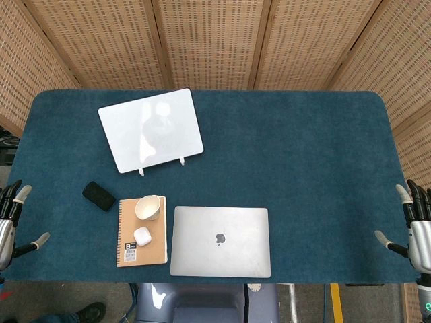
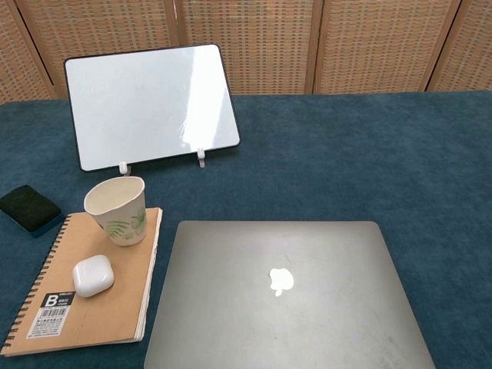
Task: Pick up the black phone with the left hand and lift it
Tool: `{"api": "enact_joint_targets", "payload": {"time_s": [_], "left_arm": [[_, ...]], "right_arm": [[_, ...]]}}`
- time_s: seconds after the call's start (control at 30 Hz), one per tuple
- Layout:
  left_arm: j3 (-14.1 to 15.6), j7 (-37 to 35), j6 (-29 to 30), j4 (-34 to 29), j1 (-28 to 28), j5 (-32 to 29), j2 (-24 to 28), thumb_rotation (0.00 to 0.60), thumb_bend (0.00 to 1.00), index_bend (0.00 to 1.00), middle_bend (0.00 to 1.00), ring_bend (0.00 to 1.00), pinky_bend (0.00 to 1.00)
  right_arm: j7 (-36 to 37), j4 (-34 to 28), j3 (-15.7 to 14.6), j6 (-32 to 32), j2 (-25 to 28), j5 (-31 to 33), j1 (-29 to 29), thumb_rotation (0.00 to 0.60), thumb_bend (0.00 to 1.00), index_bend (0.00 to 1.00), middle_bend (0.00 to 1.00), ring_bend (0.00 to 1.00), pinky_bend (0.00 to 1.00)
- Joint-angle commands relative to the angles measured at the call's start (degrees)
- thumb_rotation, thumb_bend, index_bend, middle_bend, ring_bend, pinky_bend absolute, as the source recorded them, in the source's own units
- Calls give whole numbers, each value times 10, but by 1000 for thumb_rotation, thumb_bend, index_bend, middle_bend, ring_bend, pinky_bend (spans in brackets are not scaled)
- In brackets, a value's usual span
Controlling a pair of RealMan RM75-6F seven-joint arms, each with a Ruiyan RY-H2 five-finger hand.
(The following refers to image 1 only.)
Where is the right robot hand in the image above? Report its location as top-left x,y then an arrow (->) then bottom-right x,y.
374,178 -> 431,272

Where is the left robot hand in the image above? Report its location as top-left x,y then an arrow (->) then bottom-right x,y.
0,179 -> 51,271

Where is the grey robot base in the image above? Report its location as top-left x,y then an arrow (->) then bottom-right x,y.
134,282 -> 280,323

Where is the white board stand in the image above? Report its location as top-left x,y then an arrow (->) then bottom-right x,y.
98,88 -> 205,177

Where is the black small pouch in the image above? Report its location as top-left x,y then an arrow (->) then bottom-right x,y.
82,181 -> 117,213

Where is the yellow floor tape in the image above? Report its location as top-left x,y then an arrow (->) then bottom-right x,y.
329,283 -> 344,323

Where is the black shoe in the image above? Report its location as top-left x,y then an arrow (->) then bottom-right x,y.
75,301 -> 106,323

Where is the blue felt table mat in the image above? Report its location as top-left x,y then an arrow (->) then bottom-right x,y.
3,89 -> 421,284

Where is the white earbuds case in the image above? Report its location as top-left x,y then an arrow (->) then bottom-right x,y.
133,227 -> 152,247

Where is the brown spiral notebook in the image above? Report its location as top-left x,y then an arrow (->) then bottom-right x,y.
116,195 -> 168,268

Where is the silver laptop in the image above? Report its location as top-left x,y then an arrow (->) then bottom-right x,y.
170,205 -> 272,279

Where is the woven folding screen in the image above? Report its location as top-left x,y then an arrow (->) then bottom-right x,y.
0,0 -> 431,189

